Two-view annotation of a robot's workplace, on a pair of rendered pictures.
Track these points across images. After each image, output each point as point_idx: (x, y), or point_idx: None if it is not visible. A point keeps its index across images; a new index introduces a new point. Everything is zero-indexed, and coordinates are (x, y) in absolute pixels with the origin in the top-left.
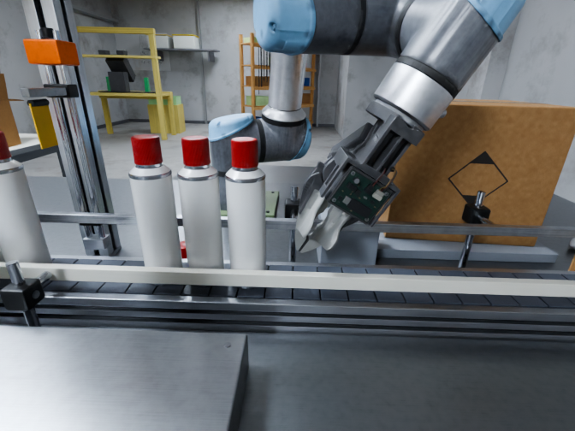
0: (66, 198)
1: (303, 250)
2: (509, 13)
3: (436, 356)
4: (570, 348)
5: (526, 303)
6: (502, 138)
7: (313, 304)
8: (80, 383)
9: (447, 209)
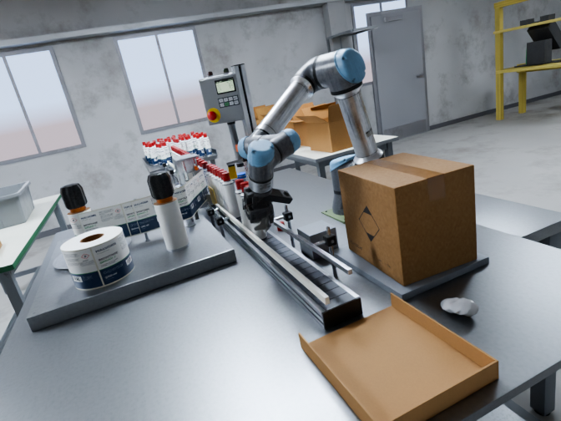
0: (300, 190)
1: (264, 230)
2: (253, 160)
3: (266, 284)
4: (299, 308)
5: (296, 281)
6: (370, 200)
7: (256, 251)
8: (204, 242)
9: (363, 240)
